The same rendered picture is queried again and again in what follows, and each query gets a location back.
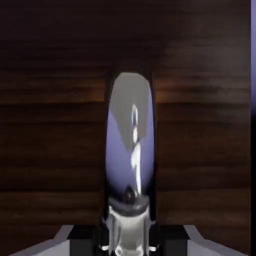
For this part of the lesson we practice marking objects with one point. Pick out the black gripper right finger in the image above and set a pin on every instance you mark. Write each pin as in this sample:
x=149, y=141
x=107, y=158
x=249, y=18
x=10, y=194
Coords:
x=176, y=242

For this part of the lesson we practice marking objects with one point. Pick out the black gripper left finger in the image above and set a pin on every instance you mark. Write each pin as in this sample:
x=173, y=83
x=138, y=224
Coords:
x=80, y=242

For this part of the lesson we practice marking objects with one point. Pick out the dark wood cabinet door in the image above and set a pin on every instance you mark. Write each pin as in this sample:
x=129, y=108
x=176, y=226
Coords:
x=50, y=120

